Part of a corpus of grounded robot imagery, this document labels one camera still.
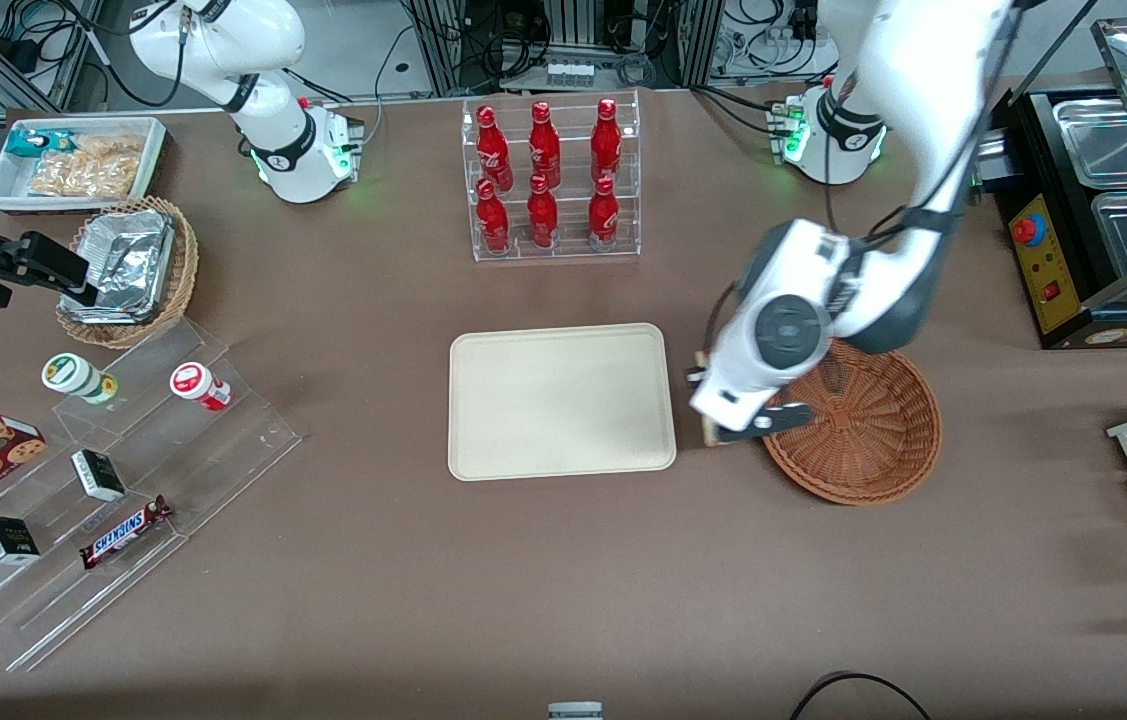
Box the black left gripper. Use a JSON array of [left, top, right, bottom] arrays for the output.
[[686, 366, 815, 444]]

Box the green lidded cup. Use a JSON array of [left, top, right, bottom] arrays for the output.
[[41, 352, 120, 406]]

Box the black hot dog roller machine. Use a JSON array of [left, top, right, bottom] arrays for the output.
[[973, 14, 1127, 351]]

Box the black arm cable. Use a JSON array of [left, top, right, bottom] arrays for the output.
[[705, 0, 1049, 353], [83, 0, 189, 109]]

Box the triangular sandwich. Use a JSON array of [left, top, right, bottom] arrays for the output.
[[696, 348, 725, 449]]

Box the red cola bottle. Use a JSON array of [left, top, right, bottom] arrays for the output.
[[476, 105, 514, 193], [588, 175, 620, 253], [590, 97, 623, 186], [526, 173, 560, 250], [475, 179, 511, 255], [528, 101, 562, 191]]

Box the white rectangular snack tray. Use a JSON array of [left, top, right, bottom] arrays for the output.
[[0, 116, 170, 214]]

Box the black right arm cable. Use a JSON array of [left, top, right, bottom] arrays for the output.
[[83, 0, 189, 109]]

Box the beige plastic tray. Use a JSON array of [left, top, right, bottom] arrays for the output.
[[448, 322, 678, 483]]

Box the clear bag of crackers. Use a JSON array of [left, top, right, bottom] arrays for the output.
[[71, 134, 146, 169], [27, 155, 140, 200]]

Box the black floor cable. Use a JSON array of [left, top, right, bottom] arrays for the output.
[[788, 671, 935, 720]]

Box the red lidded cup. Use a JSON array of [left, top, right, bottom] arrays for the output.
[[169, 361, 233, 413]]

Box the teal snack packet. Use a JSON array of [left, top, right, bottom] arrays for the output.
[[4, 129, 76, 160]]

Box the brown wicker basket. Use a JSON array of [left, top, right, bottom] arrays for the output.
[[761, 338, 943, 507]]

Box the light wicker basket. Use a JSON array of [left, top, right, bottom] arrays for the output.
[[55, 195, 201, 351]]

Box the clear acrylic stepped stand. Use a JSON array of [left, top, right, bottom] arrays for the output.
[[0, 317, 303, 674]]

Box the clear acrylic bottle rack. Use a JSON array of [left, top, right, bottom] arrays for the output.
[[461, 89, 643, 264]]

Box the Snickers chocolate bar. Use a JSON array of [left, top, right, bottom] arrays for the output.
[[79, 494, 174, 572]]

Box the aluminium frame post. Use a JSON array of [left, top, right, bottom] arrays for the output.
[[401, 0, 466, 98], [680, 0, 726, 89]]

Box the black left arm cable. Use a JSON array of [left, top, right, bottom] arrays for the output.
[[705, 0, 1049, 353]]

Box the aluminium foil container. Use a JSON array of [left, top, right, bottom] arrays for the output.
[[59, 207, 175, 327]]

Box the small black box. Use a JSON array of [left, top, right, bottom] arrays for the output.
[[0, 515, 42, 567], [70, 448, 128, 503]]

